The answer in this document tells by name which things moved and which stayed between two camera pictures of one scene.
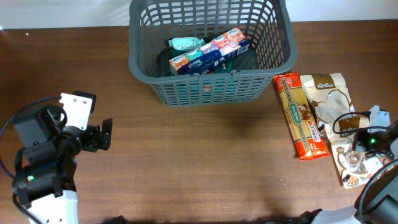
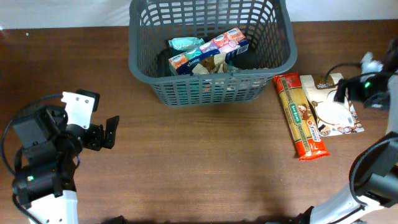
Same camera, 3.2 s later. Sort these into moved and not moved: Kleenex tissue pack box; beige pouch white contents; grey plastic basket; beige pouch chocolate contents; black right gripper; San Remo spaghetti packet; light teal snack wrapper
Moved: beige pouch chocolate contents; black right gripper; beige pouch white contents
Not moved: grey plastic basket; San Remo spaghetti packet; light teal snack wrapper; Kleenex tissue pack box
